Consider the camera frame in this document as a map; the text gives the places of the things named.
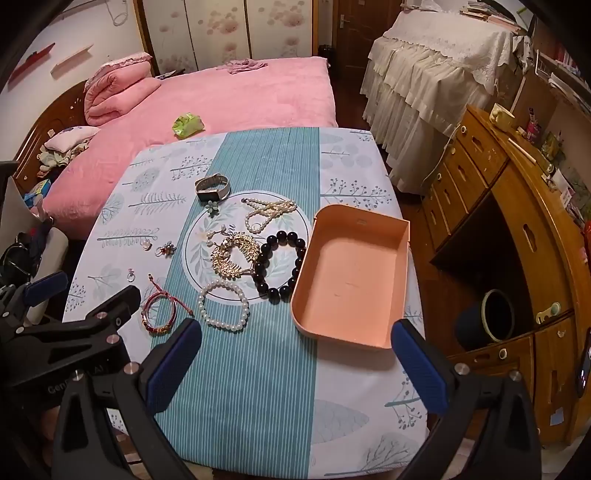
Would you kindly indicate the black bag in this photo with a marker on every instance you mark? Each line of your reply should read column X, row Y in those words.
column 14, row 258

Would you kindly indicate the cream lace cover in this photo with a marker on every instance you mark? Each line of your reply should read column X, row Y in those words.
column 429, row 78

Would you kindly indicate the floral pillow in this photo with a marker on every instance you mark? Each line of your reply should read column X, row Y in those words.
column 69, row 137

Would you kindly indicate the folded pink quilt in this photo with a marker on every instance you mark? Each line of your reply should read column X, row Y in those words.
column 115, row 92

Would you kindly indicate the dark waste bin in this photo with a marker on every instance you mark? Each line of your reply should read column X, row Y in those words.
column 471, row 323

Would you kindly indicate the wooden desk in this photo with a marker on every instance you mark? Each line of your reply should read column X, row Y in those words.
column 521, row 221

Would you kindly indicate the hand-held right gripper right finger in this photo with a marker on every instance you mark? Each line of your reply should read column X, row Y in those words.
column 418, row 364

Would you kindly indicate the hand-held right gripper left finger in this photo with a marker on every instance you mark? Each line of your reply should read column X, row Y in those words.
column 178, row 357

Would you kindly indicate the brown wooden door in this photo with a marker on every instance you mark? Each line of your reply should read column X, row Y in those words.
column 364, row 27

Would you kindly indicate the white mug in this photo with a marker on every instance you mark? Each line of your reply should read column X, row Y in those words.
column 501, row 115

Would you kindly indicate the silver mesh wristwatch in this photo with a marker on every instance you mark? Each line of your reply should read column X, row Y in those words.
column 201, row 189

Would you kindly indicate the small black bin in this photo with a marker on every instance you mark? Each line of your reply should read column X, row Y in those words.
column 325, row 55

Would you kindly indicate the pink bed blanket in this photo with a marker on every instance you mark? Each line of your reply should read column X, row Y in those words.
column 254, row 101

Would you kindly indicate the pink plastic box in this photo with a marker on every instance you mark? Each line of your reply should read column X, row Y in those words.
column 351, row 286

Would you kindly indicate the white chair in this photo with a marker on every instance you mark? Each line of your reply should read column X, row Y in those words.
column 48, row 249

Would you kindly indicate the purple cloth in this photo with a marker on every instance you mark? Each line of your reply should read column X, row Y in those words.
column 244, row 65

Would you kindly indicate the pearl drop earring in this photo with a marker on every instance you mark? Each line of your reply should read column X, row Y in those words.
column 210, row 237

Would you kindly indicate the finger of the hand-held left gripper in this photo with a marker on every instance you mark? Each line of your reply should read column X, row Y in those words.
column 46, row 284
column 106, row 309

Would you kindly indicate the pile of clothes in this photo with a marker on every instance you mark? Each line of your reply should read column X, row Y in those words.
column 53, row 161

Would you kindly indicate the green flower brooch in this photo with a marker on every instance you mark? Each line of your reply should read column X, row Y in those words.
column 212, row 207

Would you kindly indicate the blue sticky note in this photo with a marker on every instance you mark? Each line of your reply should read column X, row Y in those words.
column 557, row 417

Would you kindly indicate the blue carton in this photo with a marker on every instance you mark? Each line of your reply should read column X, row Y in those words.
column 38, row 190

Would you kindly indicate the green snack packet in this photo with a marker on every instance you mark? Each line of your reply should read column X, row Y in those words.
column 187, row 124

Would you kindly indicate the wooden headboard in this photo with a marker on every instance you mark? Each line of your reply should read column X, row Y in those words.
column 41, row 124

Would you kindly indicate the red wall shelf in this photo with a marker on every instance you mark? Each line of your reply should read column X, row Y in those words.
column 32, row 61

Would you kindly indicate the floral door wardrobe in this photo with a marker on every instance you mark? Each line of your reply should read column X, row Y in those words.
column 217, row 27

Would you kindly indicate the leaf printed tablecloth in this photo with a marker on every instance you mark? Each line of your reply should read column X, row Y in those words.
column 258, row 369

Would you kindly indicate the beige wall shelf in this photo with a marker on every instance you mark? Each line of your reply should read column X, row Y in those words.
column 71, row 58

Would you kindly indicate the stack of books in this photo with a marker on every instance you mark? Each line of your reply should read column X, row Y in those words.
column 489, row 13

